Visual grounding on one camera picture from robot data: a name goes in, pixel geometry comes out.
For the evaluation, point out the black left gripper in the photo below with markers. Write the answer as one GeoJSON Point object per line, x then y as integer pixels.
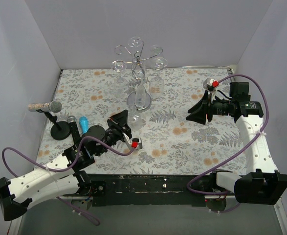
{"type": "Point", "coordinates": [116, 127]}

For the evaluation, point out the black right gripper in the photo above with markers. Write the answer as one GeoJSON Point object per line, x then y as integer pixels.
{"type": "Point", "coordinates": [209, 109]}

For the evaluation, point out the chrome wine glass rack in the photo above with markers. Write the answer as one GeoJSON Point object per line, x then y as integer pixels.
{"type": "Point", "coordinates": [137, 60]}

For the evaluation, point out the ribbed stemmed wine glass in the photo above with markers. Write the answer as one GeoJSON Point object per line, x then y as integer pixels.
{"type": "Point", "coordinates": [140, 95]}

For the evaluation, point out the ribbed short glass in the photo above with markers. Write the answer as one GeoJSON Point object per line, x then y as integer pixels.
{"type": "Point", "coordinates": [156, 85]}

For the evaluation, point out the clear wine glass back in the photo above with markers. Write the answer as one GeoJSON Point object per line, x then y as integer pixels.
{"type": "Point", "coordinates": [155, 50]}

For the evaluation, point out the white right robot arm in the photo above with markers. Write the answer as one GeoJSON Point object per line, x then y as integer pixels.
{"type": "Point", "coordinates": [262, 183]}

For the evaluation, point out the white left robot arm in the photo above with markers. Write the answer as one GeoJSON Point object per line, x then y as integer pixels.
{"type": "Point", "coordinates": [65, 174]}

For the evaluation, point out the blue microphone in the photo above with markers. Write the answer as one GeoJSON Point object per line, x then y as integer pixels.
{"type": "Point", "coordinates": [84, 124]}

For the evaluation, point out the black microphone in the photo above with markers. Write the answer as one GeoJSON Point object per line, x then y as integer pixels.
{"type": "Point", "coordinates": [72, 122]}

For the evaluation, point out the floral table cloth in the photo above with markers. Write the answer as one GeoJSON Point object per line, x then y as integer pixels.
{"type": "Point", "coordinates": [171, 144]}

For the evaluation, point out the glitter silver microphone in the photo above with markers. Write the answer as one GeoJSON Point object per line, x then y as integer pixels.
{"type": "Point", "coordinates": [53, 106]}

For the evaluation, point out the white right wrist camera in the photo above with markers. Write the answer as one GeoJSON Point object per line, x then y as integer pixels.
{"type": "Point", "coordinates": [210, 85]}

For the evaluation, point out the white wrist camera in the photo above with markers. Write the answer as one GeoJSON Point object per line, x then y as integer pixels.
{"type": "Point", "coordinates": [134, 143]}
{"type": "Point", "coordinates": [210, 85]}

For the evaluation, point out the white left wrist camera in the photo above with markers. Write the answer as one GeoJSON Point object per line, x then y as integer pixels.
{"type": "Point", "coordinates": [134, 143]}

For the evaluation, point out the black base frame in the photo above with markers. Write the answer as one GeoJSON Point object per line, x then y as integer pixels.
{"type": "Point", "coordinates": [124, 190]}

